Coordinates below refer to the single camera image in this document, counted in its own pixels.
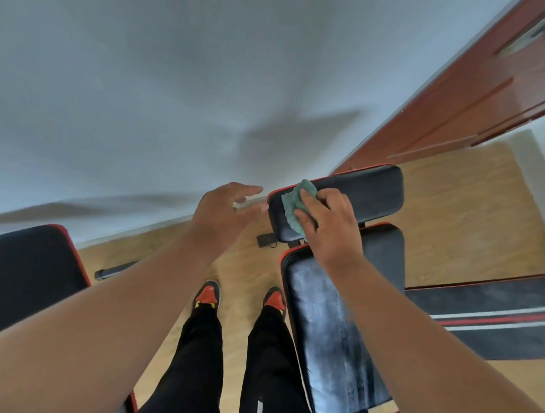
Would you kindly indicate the black striped sit-up bench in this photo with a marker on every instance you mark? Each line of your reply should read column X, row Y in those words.
column 489, row 302

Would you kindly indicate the green cleaning cloth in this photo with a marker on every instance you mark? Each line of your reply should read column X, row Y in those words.
column 291, row 204

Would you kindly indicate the person's right red black shoe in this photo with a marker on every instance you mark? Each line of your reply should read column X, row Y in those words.
column 275, row 300

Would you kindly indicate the person's left red black shoe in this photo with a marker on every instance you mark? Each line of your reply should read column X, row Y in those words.
column 207, row 294

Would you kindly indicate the person's right forearm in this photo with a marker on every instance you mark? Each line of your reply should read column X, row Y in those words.
column 426, row 349

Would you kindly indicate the black weight bench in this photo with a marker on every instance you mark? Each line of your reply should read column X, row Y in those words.
column 34, row 268

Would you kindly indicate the person's left forearm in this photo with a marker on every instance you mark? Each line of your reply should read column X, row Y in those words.
column 85, row 332

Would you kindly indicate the person's right hand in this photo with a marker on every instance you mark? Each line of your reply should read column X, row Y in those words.
column 336, row 234

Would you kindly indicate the black bench with headrest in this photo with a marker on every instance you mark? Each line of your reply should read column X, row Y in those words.
column 374, row 191

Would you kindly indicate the person's black trousers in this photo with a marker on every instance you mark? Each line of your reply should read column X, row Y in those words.
column 196, row 361

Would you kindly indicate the person's red black shoe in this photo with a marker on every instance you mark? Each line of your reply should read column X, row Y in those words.
column 207, row 294
column 275, row 300

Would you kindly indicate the person's left hand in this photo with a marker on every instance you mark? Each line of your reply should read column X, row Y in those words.
column 217, row 221

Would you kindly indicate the red-brown wooden door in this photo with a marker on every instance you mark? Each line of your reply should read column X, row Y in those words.
column 468, row 93

